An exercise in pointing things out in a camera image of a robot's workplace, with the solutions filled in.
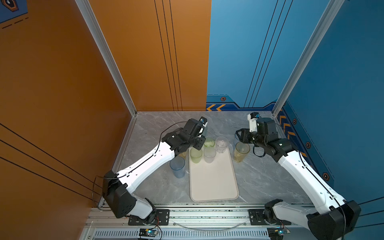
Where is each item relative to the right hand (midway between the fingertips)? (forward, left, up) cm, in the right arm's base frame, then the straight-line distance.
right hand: (238, 131), depth 77 cm
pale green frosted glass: (-2, +23, -20) cm, 30 cm away
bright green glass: (+8, +14, -22) cm, 27 cm away
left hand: (-1, +20, -1) cm, 20 cm away
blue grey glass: (-9, +33, -17) cm, 38 cm away
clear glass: (+1, +14, -23) cm, 27 cm away
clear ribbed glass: (+8, +6, -22) cm, 24 cm away
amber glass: (-4, +30, -16) cm, 34 cm away
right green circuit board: (-41, -15, -26) cm, 51 cm away
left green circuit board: (-40, +45, -26) cm, 66 cm away
